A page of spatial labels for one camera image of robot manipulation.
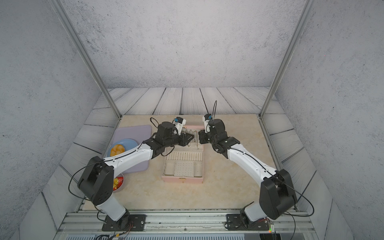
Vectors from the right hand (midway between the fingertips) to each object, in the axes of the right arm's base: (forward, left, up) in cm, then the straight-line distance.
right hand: (200, 132), depth 83 cm
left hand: (-2, +3, -2) cm, 4 cm away
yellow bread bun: (0, +54, -17) cm, 56 cm away
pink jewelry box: (-12, +9, -15) cm, 21 cm away
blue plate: (+6, +49, -20) cm, 53 cm away
